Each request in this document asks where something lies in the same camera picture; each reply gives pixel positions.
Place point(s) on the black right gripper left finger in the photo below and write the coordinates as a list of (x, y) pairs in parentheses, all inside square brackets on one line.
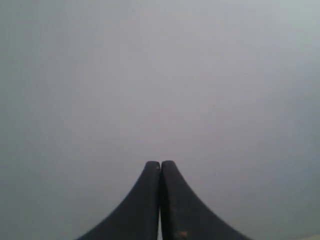
[(137, 216)]

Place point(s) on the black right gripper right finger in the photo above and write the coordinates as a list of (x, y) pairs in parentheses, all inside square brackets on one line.
[(183, 215)]

